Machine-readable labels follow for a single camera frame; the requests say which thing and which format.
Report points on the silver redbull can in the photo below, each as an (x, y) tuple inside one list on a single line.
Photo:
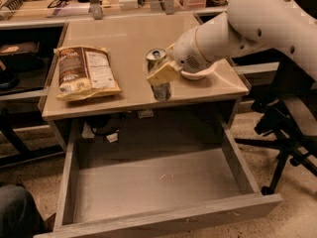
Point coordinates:
[(156, 58)]

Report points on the black coiled spring holder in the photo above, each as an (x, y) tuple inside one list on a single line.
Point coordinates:
[(11, 5)]

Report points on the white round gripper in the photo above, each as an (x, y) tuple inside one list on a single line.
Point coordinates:
[(185, 54)]

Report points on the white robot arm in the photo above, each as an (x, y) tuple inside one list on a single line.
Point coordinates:
[(246, 27)]

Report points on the black office chair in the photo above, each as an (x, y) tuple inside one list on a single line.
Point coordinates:
[(289, 113)]

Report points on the grey open top drawer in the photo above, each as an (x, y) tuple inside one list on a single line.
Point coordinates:
[(163, 176)]

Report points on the grey cabinet with beige top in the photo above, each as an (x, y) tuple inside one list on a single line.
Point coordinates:
[(127, 40)]

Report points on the brown chip bag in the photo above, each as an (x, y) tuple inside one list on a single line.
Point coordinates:
[(84, 72)]

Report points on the person's dark trouser leg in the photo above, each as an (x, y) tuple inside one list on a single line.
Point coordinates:
[(19, 216)]

